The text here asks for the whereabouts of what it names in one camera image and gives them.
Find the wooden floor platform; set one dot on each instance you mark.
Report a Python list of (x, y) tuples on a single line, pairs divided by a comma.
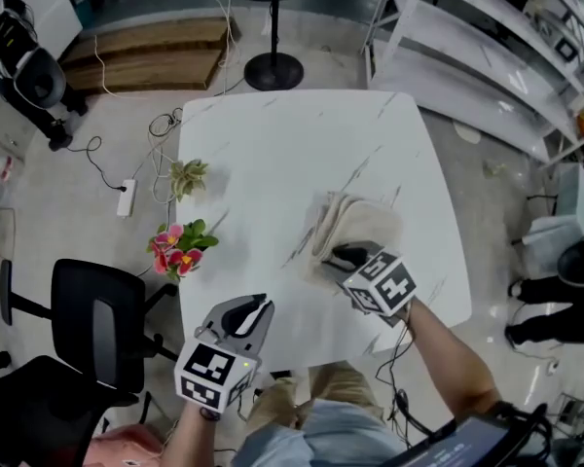
[(156, 56)]

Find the white metal shelf rack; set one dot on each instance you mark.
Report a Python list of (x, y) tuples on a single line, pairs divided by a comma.
[(467, 56)]

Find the black wrist bands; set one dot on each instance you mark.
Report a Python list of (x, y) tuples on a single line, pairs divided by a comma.
[(209, 414)]

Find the beige cloth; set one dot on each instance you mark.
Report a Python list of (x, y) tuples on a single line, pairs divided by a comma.
[(355, 222)]

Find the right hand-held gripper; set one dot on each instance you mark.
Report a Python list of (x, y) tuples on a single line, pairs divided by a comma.
[(384, 282)]

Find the table with light blue cloth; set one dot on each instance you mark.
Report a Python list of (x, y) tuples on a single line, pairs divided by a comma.
[(559, 241)]

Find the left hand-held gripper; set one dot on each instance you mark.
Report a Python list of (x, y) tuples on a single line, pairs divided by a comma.
[(209, 372)]

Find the white power strip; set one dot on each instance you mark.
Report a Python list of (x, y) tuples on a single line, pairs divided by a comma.
[(126, 197)]

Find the black tablet device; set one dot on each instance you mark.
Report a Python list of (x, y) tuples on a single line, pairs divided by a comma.
[(467, 443)]

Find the white floor disc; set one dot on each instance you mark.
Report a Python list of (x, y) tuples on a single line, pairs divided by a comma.
[(467, 132)]

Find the small green floor item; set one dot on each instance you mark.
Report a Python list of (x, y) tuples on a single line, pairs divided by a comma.
[(495, 169)]

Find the black pedestal fan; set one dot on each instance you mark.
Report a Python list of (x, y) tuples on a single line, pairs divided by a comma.
[(274, 71)]

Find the white device with black screen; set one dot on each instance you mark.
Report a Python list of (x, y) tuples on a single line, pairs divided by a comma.
[(562, 46)]

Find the person's right forearm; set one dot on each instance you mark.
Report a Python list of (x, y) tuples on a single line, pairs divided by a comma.
[(448, 358)]

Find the person's left forearm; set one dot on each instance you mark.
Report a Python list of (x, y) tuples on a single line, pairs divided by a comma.
[(190, 441)]

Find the black office chair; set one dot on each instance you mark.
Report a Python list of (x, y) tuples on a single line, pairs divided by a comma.
[(97, 319), (34, 406)]

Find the grey round pack pod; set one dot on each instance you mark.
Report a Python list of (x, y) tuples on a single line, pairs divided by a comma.
[(41, 81), (581, 261)]

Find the person's khaki trousers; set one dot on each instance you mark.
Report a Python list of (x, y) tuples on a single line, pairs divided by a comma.
[(340, 387)]

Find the small green potted plant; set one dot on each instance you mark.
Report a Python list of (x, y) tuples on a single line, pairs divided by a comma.
[(187, 178)]

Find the pink potted flowers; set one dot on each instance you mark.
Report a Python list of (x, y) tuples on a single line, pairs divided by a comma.
[(175, 251)]

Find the pink puffer jacket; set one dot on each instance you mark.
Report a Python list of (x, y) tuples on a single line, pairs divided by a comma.
[(126, 445)]

